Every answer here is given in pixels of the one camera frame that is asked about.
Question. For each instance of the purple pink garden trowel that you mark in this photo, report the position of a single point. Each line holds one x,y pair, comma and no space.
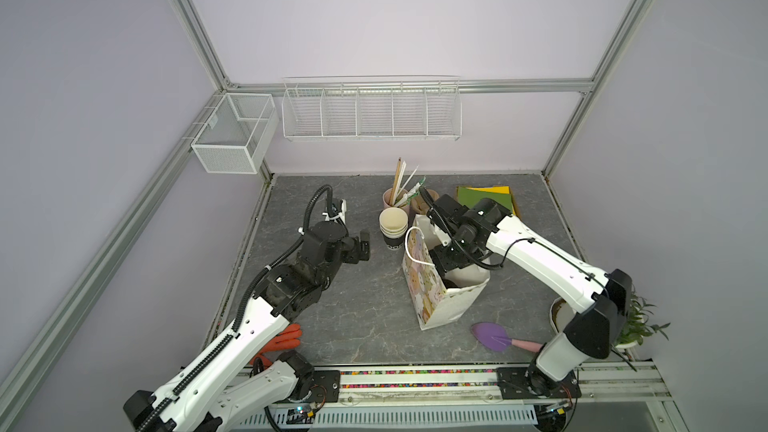
494,337

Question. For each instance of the wooden stir sticks bundle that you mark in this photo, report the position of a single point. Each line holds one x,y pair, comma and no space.
403,176

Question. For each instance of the pink utensil holder cup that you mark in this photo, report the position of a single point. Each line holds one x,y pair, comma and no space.
401,200

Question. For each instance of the cartoon animal paper gift bag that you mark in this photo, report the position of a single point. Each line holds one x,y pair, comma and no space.
437,300

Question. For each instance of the potted green plant white pot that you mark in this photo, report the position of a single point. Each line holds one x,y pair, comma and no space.
633,334

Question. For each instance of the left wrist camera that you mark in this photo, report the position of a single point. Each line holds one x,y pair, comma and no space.
337,213

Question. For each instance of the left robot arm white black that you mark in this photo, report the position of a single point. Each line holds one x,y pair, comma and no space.
281,291

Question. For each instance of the red rubber glove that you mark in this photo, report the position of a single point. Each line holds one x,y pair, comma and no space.
288,339

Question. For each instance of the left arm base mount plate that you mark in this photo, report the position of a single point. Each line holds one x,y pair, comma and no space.
324,386

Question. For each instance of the stack of paper coffee cups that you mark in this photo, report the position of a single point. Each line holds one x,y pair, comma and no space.
393,224

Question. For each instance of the long white wire shelf basket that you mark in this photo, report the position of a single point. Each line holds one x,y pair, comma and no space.
394,107

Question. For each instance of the small white mesh basket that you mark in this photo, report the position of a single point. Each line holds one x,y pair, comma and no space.
236,135

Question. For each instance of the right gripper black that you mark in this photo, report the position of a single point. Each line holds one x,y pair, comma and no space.
441,263

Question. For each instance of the stack of pulp cup carriers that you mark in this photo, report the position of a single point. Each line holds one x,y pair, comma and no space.
419,206

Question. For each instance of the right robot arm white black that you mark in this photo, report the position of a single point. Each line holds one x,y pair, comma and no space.
488,235

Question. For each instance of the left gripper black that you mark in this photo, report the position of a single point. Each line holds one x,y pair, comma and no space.
354,254

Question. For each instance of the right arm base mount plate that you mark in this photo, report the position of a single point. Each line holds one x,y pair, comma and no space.
523,382

